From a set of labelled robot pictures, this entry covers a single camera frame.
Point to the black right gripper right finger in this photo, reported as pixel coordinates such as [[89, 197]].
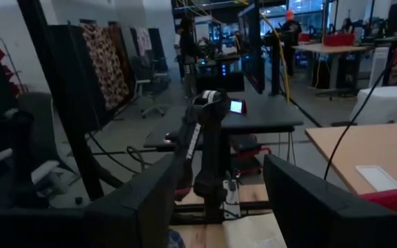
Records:
[[305, 203]]

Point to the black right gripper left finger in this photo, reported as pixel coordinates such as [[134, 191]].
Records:
[[140, 206]]

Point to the blue plaid cloth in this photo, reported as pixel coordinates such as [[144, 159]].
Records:
[[176, 240]]

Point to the white canvas tote bag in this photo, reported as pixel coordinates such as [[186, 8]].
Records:
[[253, 232]]

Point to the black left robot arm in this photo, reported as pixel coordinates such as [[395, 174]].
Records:
[[212, 165]]

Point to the white rectangular pad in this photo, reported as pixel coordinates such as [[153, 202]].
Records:
[[378, 177]]

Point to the beige wooden table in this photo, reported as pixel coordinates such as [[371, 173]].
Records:
[[374, 148]]

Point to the red plastic bin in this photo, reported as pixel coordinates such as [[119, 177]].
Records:
[[395, 199]]

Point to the black desk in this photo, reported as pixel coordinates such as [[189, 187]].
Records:
[[267, 113]]

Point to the phone in red case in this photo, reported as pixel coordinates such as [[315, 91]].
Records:
[[237, 106]]

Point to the grey office chair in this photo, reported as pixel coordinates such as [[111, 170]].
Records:
[[150, 82]]

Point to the black chair white armrests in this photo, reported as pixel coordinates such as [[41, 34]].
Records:
[[29, 148]]

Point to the white cylindrical stool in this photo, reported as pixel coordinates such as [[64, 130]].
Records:
[[381, 103]]

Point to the leopard pattern cloth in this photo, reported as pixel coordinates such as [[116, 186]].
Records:
[[105, 65]]

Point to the black partition panel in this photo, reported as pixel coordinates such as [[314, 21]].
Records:
[[71, 75]]

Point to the computer with blue lights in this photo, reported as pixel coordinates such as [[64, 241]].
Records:
[[219, 74]]

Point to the white air purifier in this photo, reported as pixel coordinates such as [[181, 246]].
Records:
[[379, 67]]

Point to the wooden workbench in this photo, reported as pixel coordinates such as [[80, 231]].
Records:
[[329, 49]]

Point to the large black screen panel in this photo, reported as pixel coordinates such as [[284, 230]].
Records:
[[253, 48]]

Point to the red crate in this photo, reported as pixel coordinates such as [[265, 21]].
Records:
[[338, 40]]

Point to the person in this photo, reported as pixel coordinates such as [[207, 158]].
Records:
[[291, 31], [186, 44]]

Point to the black aluminium base frame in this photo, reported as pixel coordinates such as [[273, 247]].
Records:
[[253, 206]]

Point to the white metal bracket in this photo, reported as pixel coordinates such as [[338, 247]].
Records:
[[232, 203]]

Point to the red frame cart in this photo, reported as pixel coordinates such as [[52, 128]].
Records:
[[250, 151]]

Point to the black upright frame post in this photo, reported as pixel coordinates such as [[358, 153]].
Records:
[[64, 110]]

